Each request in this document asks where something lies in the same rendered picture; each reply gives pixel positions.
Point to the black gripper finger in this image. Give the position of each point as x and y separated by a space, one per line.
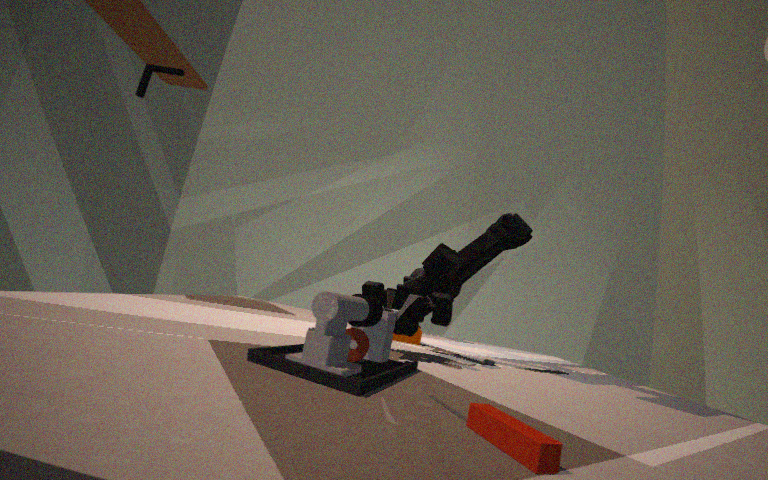
412 310
390 299

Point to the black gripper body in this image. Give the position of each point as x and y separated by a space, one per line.
442 305

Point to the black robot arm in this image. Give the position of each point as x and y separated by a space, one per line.
446 270

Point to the red-brown ring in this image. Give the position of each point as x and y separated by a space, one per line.
362 344

